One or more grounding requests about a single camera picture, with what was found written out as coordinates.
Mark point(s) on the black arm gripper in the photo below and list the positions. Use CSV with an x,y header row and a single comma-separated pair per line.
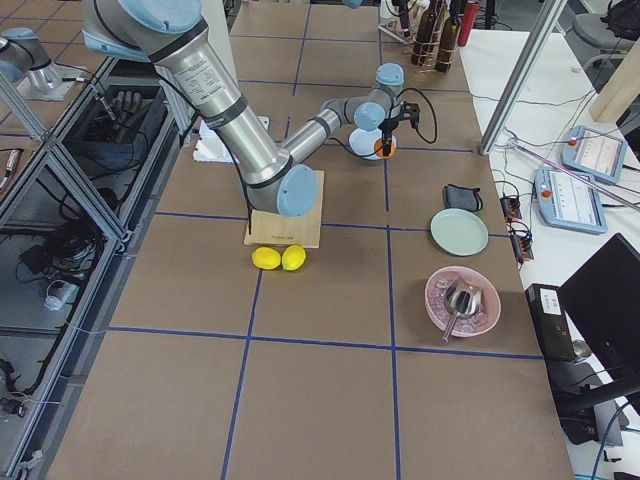
x,y
388,124

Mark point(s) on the orange fruit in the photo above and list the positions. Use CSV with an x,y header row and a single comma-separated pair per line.
x,y
385,148

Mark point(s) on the light blue plate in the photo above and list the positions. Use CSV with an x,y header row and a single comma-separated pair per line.
x,y
366,144

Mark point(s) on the metal scoop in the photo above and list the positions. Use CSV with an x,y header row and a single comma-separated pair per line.
x,y
462,300

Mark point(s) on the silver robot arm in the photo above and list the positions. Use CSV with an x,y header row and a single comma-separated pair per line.
x,y
174,35

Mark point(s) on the light green plate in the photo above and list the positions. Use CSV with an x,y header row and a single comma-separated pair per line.
x,y
459,232

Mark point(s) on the folded grey cloth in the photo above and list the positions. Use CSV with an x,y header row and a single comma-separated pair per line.
x,y
463,198

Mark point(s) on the dark wine bottle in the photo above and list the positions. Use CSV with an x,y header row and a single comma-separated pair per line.
x,y
424,33
448,38

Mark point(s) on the dark wine bottle upper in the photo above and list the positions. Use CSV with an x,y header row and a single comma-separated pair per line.
x,y
448,38

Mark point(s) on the metal reaching stick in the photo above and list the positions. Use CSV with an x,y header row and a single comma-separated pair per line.
x,y
560,168

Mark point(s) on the bamboo cutting board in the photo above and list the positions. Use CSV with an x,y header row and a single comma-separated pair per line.
x,y
274,230

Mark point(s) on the red cylinder bottle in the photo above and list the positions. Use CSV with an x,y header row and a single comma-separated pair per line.
x,y
467,22

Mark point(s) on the upper yellow lemon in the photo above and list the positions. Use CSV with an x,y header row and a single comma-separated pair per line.
x,y
293,258

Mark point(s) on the yellow lemon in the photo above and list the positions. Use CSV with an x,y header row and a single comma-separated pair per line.
x,y
293,258
266,258

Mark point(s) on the lower yellow lemon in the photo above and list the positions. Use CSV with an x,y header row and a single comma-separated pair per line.
x,y
266,258

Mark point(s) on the near teach pendant tablet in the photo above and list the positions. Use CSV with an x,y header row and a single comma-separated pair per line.
x,y
569,202

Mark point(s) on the teach pendant tablet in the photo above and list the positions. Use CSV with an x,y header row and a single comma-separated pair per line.
x,y
597,153
569,202

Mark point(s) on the far teach pendant tablet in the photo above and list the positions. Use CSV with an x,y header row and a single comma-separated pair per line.
x,y
597,153

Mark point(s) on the pink bowl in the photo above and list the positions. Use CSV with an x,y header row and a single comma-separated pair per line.
x,y
434,295

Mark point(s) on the black desktop box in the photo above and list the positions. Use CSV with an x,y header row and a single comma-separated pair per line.
x,y
550,323

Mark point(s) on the black computer monitor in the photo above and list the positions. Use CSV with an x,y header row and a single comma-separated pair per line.
x,y
602,300

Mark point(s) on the copper wire bottle rack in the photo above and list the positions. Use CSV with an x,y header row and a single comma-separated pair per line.
x,y
429,64

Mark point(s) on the white wire cup rack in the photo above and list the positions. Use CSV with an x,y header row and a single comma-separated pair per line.
x,y
395,19

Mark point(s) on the aluminium frame post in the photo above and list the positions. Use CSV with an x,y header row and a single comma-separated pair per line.
x,y
535,42

